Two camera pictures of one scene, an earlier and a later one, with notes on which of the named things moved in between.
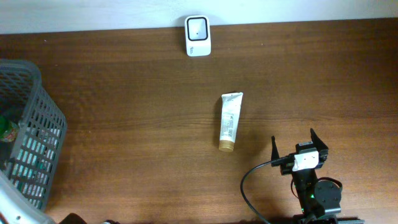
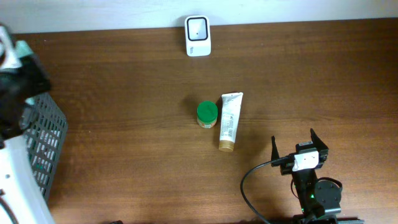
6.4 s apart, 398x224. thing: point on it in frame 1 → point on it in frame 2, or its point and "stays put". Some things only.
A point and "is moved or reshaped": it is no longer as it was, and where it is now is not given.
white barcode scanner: x=198 y=37 stays put
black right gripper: x=274 y=153 stays put
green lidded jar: x=9 y=129 is moved or reshaped
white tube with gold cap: x=231 y=108 stays put
